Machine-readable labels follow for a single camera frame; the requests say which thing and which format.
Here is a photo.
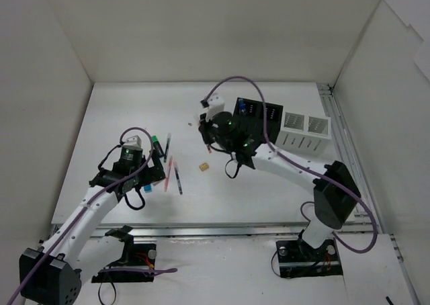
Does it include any small tan eraser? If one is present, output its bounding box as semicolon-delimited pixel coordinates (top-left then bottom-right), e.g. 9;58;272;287
199;163;209;171

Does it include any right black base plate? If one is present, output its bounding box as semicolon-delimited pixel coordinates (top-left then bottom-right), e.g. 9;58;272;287
271;238;343;279

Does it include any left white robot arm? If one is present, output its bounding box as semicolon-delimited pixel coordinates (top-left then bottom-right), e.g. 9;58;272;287
18;143;165;304

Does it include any aluminium front rail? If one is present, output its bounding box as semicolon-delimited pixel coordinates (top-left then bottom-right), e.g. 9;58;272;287
90;222;373;238

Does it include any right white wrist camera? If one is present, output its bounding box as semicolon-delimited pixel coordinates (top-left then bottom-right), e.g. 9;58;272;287
200;94;225;122

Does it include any blue gel pen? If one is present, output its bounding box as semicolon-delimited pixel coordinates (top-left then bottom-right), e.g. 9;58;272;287
238;98;246;114

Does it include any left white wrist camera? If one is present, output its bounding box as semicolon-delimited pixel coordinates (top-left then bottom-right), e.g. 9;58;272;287
124;135;142;149

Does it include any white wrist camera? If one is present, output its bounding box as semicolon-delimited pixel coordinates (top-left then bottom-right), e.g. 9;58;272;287
200;94;225;122
124;135;142;149

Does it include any green cap black highlighter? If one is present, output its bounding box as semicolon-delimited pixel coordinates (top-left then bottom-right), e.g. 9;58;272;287
151;135;165;159

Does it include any black slotted pen holder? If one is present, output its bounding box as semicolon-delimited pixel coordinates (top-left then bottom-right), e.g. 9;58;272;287
233;97;283;144

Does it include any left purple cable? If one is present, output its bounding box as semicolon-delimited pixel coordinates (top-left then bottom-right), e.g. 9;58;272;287
5;126;178;304

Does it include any green gel pen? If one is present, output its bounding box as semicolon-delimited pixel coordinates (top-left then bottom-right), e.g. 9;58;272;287
163;132;171;163

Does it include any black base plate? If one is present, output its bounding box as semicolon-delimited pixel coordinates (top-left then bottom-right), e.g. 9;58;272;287
271;238;343;279
90;243;157;284

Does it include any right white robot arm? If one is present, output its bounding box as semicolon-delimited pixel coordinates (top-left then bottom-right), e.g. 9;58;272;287
198;112;361;259

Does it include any pink gel pen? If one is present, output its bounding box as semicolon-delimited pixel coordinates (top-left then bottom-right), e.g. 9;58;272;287
164;156;173;192

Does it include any white slotted pen holder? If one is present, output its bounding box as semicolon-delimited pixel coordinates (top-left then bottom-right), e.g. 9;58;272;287
275;112;332;157

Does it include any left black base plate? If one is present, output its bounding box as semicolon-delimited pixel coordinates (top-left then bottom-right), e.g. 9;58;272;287
90;243;157;284

